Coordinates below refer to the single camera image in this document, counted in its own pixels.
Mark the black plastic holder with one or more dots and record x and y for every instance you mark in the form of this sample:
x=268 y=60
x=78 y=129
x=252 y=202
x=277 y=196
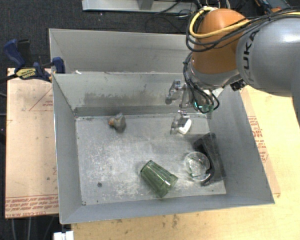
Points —
x=215 y=154

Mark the green glass cup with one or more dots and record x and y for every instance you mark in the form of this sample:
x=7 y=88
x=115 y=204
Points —
x=158 y=179

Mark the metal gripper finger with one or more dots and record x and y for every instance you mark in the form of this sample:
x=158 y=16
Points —
x=176 y=124
x=175 y=90

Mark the brown cardboard board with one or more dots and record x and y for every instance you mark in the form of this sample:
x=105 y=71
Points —
x=30 y=139

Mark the black cylinder on white bracket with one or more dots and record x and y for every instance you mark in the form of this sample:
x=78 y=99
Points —
x=237 y=85

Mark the grey metal bin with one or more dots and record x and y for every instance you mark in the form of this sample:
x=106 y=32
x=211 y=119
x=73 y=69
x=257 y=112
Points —
x=120 y=159

